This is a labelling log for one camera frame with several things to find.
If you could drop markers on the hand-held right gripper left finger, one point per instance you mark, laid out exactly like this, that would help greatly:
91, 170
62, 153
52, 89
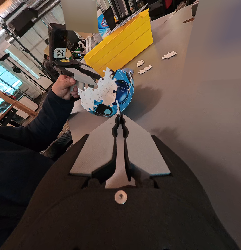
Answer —
95, 154

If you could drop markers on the blue and white puzzle ball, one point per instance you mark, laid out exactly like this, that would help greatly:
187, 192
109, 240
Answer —
120, 93

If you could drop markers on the white wipes canister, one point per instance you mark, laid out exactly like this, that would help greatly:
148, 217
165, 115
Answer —
103, 25

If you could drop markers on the black hanging box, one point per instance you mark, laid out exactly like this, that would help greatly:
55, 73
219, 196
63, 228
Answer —
22, 21

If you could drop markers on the white puzzle piece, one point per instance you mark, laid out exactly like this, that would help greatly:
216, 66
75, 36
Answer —
145, 69
118, 107
169, 55
140, 63

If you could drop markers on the blue round ball stand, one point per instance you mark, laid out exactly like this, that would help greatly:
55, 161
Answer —
130, 70

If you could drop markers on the yellow plastic bin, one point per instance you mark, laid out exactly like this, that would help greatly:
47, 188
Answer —
120, 45

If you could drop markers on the wooden workbench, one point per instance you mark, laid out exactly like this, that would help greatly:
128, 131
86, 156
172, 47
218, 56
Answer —
13, 101

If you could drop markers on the white lattice rack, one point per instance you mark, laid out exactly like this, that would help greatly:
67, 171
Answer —
88, 44

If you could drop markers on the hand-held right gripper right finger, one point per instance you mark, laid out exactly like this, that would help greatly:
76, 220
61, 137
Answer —
145, 154

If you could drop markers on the person's left hand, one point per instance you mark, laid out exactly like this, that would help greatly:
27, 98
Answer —
62, 87

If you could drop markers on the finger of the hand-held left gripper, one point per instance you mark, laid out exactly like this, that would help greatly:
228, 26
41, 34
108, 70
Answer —
86, 67
79, 76

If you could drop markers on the black round lamp head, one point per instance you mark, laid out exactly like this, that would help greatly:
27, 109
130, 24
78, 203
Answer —
4, 56

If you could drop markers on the person's left forearm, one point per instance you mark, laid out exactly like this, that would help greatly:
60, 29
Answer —
52, 117

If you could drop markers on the white flat panel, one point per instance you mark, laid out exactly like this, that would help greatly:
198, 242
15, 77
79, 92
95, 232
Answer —
130, 17

